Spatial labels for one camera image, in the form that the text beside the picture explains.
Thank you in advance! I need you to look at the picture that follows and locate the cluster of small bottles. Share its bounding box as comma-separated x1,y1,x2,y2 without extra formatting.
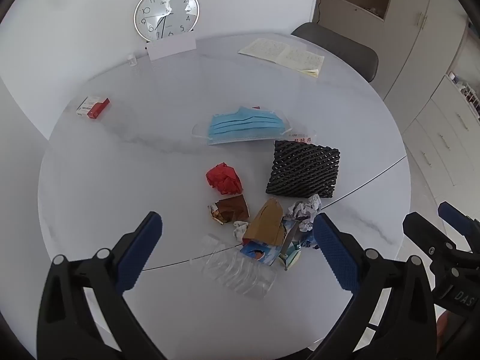
448,71,480,121

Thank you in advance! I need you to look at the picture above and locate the brown foil wrapper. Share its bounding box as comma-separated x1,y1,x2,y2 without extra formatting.
208,194,250,226

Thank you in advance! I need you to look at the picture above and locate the black cable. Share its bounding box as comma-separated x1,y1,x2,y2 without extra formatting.
313,0,334,24

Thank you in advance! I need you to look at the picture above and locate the blue face mask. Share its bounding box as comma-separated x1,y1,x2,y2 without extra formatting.
208,107,287,146

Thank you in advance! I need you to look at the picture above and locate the open shelf niche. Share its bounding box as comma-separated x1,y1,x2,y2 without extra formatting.
311,0,396,36

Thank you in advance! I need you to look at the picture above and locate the small white crumpled paper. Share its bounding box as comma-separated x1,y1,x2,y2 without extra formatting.
232,220,250,241

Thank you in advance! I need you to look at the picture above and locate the black foam net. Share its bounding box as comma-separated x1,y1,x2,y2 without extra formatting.
265,139,341,199

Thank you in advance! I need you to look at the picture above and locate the blue printed carton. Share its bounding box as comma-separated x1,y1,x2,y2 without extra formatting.
239,219,301,271

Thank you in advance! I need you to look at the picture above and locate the clear plastic tray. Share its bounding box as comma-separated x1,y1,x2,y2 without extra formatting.
189,234,277,300

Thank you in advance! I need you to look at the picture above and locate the grey chair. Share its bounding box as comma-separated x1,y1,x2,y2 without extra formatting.
290,22,379,83

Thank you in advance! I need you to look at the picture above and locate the crumpled newspaper ball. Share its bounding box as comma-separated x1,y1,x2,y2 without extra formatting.
284,194,323,232

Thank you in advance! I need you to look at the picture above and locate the beige drawer cabinet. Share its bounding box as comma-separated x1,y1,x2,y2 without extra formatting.
401,75,480,196

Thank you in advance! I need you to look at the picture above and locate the open notebook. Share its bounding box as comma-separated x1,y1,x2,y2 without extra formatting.
238,37,325,79

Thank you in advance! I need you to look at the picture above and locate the round white wall clock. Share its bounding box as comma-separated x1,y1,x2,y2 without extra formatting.
134,0,200,42

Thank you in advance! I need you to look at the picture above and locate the brown paper bag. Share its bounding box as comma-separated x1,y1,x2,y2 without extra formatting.
242,198,286,246

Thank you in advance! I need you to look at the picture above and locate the red crumpled paper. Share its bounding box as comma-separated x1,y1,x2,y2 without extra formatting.
205,162,244,196

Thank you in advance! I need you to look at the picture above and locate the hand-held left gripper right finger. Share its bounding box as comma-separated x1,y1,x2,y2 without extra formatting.
307,212,439,360

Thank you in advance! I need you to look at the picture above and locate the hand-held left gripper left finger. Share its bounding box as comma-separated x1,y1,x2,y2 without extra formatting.
37,211,167,360

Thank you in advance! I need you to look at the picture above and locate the red and white box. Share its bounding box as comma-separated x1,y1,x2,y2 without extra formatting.
76,96,110,119

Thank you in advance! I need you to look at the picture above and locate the tall beige cabinet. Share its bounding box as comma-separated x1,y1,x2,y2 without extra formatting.
382,0,469,102

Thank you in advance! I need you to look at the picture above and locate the white paper card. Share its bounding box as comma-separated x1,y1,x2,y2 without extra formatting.
146,37,197,62

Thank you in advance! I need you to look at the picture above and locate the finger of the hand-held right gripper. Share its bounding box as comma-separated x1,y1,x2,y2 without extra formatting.
438,202,480,256
403,212,460,274

